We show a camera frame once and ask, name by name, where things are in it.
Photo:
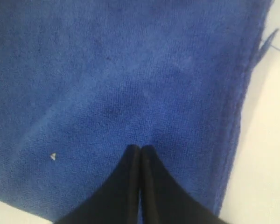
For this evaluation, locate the blue microfiber towel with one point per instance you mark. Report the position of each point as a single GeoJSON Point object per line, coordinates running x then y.
{"type": "Point", "coordinates": [82, 79]}

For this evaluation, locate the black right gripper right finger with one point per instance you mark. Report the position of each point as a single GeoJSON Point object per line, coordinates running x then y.
{"type": "Point", "coordinates": [163, 200]}

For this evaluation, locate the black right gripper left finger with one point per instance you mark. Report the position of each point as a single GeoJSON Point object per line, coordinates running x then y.
{"type": "Point", "coordinates": [117, 200]}

